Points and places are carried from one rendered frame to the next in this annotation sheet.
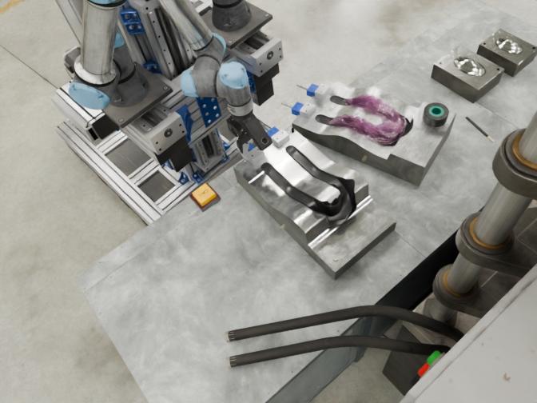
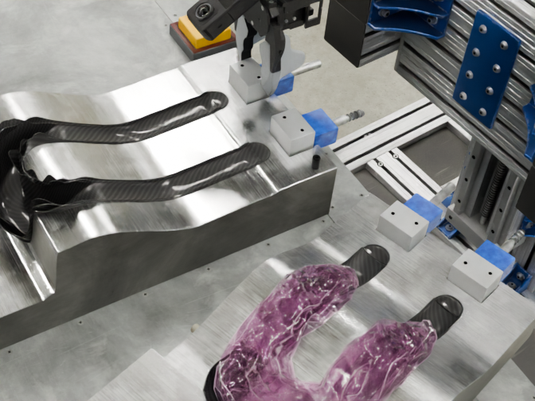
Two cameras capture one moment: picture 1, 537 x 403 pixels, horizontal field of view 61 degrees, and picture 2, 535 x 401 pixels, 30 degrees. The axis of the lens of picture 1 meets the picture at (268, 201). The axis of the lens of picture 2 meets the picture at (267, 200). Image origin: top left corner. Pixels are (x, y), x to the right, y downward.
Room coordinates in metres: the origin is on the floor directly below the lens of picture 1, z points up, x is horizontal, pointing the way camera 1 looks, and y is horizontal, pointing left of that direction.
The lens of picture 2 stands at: (0.90, -1.00, 1.79)
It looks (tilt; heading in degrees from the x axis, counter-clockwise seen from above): 48 degrees down; 83
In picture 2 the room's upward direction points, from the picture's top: 6 degrees clockwise
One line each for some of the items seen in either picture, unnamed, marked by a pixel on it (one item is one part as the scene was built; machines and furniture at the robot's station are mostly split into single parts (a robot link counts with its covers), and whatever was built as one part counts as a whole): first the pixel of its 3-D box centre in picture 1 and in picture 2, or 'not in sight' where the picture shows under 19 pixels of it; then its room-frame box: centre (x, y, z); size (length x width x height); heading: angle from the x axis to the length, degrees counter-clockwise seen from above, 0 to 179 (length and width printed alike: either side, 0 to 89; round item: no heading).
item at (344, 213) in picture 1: (309, 180); (126, 151); (0.82, -0.14, 0.92); 0.35 x 0.16 x 0.09; 29
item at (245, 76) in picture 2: (248, 149); (279, 76); (1.02, 0.03, 0.89); 0.13 x 0.05 x 0.05; 29
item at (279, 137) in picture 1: (272, 133); (322, 127); (1.07, -0.06, 0.89); 0.13 x 0.05 x 0.05; 29
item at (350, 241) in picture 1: (311, 193); (112, 177); (0.81, -0.14, 0.87); 0.50 x 0.26 x 0.14; 29
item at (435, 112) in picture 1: (435, 114); not in sight; (0.97, -0.60, 0.93); 0.08 x 0.08 x 0.04
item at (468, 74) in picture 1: (466, 73); not in sight; (1.21, -0.84, 0.84); 0.20 x 0.15 x 0.07; 29
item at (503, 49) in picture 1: (506, 52); not in sight; (1.28, -1.02, 0.83); 0.17 x 0.13 x 0.06; 29
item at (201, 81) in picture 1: (203, 79); not in sight; (1.05, 0.11, 1.21); 0.11 x 0.11 x 0.08; 72
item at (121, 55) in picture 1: (108, 53); not in sight; (1.26, 0.40, 1.20); 0.13 x 0.12 x 0.14; 162
